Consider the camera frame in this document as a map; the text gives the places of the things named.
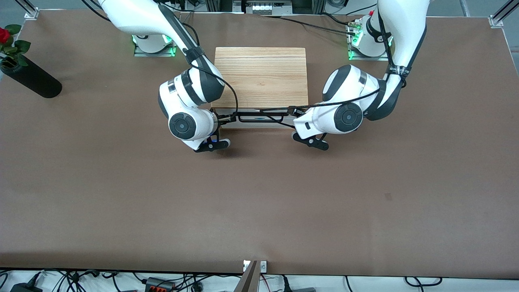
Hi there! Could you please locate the white power strip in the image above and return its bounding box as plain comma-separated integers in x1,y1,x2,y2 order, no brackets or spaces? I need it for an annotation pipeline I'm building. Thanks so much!
244,2,279,15

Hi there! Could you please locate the black cylindrical vase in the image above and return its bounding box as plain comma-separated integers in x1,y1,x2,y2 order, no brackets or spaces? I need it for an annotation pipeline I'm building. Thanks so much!
0,57,63,99

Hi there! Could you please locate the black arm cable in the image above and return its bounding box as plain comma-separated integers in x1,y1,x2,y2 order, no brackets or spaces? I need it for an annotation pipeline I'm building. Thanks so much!
81,0,239,122
259,0,406,114

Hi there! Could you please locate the black box with orange connectors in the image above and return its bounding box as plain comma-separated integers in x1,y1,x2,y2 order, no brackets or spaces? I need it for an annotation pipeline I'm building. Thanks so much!
145,277,176,292

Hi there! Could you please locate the long black table cable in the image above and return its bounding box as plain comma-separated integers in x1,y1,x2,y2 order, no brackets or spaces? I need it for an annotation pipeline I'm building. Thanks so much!
279,16,357,37

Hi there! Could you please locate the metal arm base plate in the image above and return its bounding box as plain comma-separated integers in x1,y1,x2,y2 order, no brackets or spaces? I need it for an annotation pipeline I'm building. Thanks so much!
347,20,391,62
133,34,178,58

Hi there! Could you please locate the brown table cover sheet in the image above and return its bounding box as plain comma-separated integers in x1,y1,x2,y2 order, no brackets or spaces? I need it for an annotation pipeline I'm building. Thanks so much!
0,9,519,280

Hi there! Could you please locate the light wooden drawer cabinet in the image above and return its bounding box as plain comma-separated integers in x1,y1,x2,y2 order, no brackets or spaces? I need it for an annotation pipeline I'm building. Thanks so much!
210,47,309,110

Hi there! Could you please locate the red rose with leaves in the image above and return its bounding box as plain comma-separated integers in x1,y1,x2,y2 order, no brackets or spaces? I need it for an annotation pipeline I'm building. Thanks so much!
0,24,32,68

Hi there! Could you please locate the short black table cable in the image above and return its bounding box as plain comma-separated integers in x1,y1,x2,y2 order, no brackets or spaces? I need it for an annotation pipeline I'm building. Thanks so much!
320,13,352,26

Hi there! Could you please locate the black looped floor cable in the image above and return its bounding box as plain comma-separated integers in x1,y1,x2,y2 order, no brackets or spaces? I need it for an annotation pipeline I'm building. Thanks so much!
404,276,444,287

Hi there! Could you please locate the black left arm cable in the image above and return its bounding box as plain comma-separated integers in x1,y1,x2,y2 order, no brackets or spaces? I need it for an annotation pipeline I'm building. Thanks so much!
259,0,406,114

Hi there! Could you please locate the white-fronted drawer with black handle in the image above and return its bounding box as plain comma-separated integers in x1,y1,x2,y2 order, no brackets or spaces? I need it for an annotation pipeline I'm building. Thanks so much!
221,112,300,130

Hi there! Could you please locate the brown wooden post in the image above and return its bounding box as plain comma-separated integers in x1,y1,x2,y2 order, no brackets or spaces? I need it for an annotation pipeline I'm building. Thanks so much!
234,260,260,292

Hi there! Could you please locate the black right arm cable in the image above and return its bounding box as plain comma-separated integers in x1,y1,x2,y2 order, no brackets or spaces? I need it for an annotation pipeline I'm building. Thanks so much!
81,0,239,122

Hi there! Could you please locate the small metal post bracket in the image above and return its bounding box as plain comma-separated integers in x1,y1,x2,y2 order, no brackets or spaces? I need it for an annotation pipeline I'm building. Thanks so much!
243,260,268,273

